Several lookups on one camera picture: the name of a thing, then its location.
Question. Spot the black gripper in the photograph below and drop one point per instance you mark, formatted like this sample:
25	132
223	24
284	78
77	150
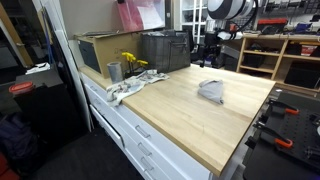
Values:
210	41

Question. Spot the grey microfibre towel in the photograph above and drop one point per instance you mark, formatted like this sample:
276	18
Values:
211	90

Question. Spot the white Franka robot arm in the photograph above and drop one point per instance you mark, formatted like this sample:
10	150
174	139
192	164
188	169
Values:
230	8

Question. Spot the white shelving rack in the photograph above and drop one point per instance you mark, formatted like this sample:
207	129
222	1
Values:
190	24

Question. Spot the wooden shelf unit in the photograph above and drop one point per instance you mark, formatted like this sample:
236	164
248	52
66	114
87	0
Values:
260	52

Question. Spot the white plastic bag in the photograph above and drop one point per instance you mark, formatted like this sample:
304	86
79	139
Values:
155	33

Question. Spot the yellow artificial flowers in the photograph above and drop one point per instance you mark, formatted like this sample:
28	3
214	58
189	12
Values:
128	56

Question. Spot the red and black toolbox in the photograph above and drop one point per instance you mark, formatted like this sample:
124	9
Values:
271	22

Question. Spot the white patterned rag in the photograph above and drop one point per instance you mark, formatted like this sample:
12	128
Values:
126	88

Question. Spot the clear bin with pink contents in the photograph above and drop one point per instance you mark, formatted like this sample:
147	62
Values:
133	16

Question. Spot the grey metal cup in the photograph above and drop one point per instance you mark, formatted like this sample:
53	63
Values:
115	71

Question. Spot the brown cardboard box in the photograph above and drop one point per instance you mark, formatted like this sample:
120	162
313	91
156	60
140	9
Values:
113	50

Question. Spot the black storage bin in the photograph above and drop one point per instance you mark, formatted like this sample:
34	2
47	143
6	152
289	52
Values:
301	75

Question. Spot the red and white box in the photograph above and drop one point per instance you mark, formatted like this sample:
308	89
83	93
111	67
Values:
308	50

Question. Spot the white drawer cabinet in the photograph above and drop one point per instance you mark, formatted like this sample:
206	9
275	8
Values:
163	160

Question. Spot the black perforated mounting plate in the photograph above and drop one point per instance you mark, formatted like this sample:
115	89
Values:
300	130

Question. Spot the black robot cart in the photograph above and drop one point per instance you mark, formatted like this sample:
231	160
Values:
266	166

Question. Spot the white leaning panel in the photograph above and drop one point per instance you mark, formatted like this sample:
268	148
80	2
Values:
65	50

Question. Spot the black side cabinet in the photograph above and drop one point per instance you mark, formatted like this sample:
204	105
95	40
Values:
46	106

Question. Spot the red lidded container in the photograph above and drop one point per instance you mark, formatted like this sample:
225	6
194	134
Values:
21	87

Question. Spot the wooden board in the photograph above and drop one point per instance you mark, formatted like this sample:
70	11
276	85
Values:
13	36

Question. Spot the dark backpack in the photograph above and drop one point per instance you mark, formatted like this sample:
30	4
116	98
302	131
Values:
16	140

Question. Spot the red object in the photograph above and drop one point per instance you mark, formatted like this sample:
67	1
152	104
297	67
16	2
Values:
5	166

